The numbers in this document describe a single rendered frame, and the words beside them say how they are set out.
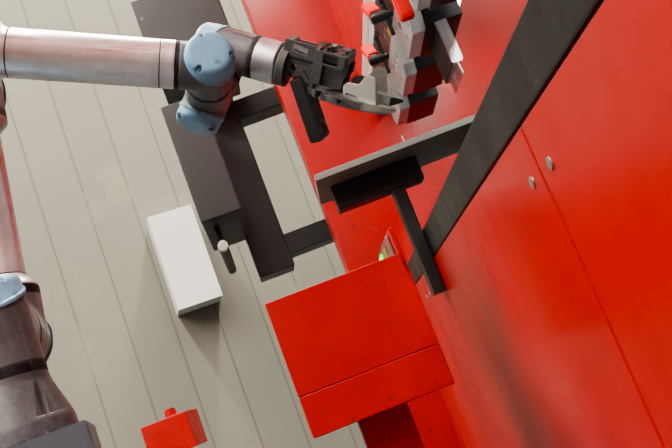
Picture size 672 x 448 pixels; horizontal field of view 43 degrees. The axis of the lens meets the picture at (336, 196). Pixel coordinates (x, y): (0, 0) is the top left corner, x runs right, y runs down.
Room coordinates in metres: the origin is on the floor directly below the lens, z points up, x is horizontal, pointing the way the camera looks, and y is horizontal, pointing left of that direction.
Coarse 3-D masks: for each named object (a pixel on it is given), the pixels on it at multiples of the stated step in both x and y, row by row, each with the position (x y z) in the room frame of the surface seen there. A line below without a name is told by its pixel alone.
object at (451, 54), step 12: (444, 24) 1.28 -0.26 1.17; (432, 36) 1.33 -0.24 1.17; (444, 36) 1.28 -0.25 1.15; (432, 48) 1.36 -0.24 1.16; (444, 48) 1.29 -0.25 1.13; (456, 48) 1.28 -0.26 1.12; (444, 60) 1.32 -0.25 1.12; (456, 60) 1.28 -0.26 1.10; (444, 72) 1.35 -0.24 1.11; (456, 72) 1.31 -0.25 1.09; (456, 84) 1.35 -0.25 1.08
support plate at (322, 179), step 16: (448, 128) 1.24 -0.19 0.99; (464, 128) 1.26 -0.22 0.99; (400, 144) 1.23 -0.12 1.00; (416, 144) 1.24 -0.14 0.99; (432, 144) 1.28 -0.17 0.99; (448, 144) 1.33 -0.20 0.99; (368, 160) 1.23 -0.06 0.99; (384, 160) 1.26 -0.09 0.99; (432, 160) 1.40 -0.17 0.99; (320, 176) 1.23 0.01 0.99; (336, 176) 1.25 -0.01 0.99; (352, 176) 1.29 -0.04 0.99; (320, 192) 1.31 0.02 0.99
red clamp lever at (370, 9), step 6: (366, 6) 1.42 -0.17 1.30; (372, 6) 1.41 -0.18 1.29; (366, 12) 1.41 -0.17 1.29; (372, 12) 1.39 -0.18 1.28; (378, 12) 1.37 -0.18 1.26; (384, 12) 1.37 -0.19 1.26; (390, 12) 1.37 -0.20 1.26; (372, 18) 1.37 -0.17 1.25; (378, 18) 1.37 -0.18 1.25; (384, 18) 1.37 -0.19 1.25; (372, 24) 1.38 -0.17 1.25
